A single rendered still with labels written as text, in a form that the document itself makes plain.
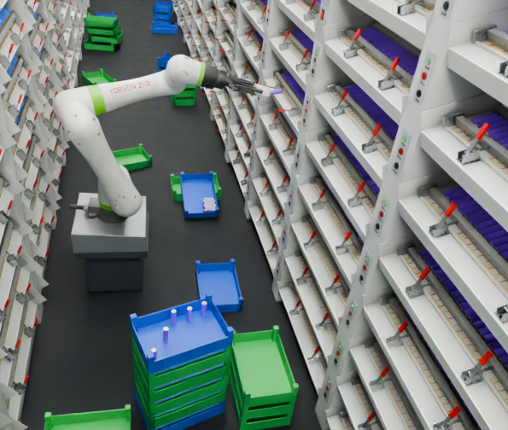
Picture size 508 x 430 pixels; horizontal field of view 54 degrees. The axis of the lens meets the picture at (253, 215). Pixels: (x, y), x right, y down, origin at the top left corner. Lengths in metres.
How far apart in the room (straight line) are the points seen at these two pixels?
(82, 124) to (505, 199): 1.37
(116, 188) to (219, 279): 0.83
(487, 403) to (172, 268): 1.82
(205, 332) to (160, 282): 0.81
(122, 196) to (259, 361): 0.86
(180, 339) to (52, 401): 0.63
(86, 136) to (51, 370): 0.98
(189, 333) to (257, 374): 0.36
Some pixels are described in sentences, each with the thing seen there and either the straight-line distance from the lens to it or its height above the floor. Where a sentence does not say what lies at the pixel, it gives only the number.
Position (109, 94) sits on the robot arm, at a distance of 2.04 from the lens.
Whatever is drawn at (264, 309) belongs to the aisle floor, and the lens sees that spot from 2.48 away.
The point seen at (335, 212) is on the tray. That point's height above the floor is 0.73.
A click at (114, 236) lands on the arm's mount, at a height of 0.37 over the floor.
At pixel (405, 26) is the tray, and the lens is 1.38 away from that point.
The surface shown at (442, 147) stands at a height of 1.29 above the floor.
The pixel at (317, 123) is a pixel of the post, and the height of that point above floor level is 0.98.
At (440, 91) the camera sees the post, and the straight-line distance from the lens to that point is 1.25.
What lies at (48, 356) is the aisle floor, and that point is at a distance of 2.33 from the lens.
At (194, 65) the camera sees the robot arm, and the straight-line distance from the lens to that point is 2.01.
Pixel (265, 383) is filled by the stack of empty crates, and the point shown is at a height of 0.16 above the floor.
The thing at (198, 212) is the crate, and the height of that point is 0.02.
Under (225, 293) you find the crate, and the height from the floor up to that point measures 0.00.
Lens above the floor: 1.77
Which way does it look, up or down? 35 degrees down
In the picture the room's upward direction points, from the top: 7 degrees clockwise
